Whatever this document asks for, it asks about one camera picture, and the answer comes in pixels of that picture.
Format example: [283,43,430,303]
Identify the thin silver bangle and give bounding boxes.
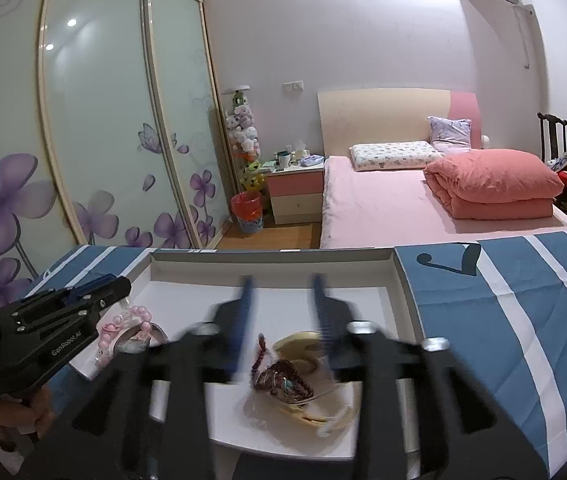
[274,382,361,436]

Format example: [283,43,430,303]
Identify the yellow wristwatch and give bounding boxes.
[262,330,349,438]

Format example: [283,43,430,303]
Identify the blue white striped tablecloth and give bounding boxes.
[32,230,567,479]

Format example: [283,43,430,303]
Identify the pink nightstand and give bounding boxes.
[265,162,325,226]

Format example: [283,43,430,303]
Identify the sliding wardrobe with purple flowers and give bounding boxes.
[0,0,229,304]

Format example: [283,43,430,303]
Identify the folded salmon duvet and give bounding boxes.
[423,148,563,220]

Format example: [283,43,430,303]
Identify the grey cardboard tray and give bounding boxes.
[64,247,417,460]

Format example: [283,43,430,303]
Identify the purple floral pillow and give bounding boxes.
[428,116,472,155]

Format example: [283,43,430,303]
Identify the beige pink headboard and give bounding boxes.
[318,88,482,157]

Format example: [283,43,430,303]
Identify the plush toy tower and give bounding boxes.
[221,86,262,192]

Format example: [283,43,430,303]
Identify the dark wooden chair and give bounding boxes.
[537,113,567,162]

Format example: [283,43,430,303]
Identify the red waste bin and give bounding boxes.
[231,191,264,234]

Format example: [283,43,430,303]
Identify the wall socket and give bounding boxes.
[282,80,304,92]

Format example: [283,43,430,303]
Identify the bed with pink sheet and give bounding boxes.
[320,156,567,249]

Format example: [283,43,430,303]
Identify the white mug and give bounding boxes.
[277,151,292,169]

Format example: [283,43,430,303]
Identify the dark red bead bracelet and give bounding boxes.
[248,332,317,406]

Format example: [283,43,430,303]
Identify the pink bead bracelet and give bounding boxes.
[93,303,154,369]

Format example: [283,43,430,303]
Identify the white patterned pillow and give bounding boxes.
[349,141,443,171]

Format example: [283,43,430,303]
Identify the left hand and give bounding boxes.
[0,386,56,453]

